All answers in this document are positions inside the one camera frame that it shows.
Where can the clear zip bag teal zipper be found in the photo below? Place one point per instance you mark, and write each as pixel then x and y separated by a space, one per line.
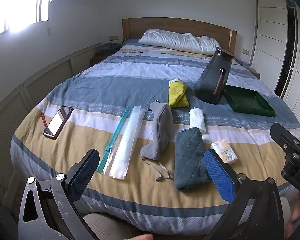
pixel 126 142

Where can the grey clothing bundle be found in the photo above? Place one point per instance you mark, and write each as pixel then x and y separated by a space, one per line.
pixel 108 48

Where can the yellow cloth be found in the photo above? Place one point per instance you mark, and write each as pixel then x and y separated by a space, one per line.
pixel 177 93

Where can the window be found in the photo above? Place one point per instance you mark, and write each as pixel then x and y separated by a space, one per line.
pixel 20 5

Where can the white waffle cloth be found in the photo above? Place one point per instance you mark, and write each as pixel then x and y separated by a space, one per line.
pixel 197 120

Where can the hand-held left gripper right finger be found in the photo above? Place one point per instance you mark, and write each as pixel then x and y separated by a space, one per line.
pixel 217 177

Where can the person's left hand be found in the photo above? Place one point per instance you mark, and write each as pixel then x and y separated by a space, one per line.
pixel 140 237

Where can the tissue packet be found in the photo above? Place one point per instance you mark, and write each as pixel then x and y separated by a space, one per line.
pixel 223 152

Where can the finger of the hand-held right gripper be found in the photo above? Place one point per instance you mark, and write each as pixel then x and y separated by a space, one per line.
pixel 282 136

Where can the wooden bed headboard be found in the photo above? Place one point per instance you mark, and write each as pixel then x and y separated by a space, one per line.
pixel 177 26

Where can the wooden nightstand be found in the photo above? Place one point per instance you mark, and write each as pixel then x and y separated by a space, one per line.
pixel 252 71
pixel 100 58

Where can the white wardrobe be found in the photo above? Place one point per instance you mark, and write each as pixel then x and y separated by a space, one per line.
pixel 270 30

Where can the dark teal quilted towel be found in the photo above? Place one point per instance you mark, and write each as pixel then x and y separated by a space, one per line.
pixel 188 155

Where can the striped bed quilt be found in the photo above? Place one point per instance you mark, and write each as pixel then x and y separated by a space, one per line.
pixel 130 80

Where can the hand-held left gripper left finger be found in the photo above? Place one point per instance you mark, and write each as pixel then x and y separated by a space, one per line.
pixel 86 172

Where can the grey eye mask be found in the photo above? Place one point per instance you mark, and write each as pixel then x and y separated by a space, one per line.
pixel 160 130

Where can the wall switch plate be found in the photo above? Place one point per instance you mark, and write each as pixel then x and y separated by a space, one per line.
pixel 246 52
pixel 114 38

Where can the person's right hand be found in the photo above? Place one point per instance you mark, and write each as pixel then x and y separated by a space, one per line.
pixel 296 212

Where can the green tray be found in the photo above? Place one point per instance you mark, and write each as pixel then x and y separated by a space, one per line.
pixel 247 100

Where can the white pillow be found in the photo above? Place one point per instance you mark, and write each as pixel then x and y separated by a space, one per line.
pixel 175 40

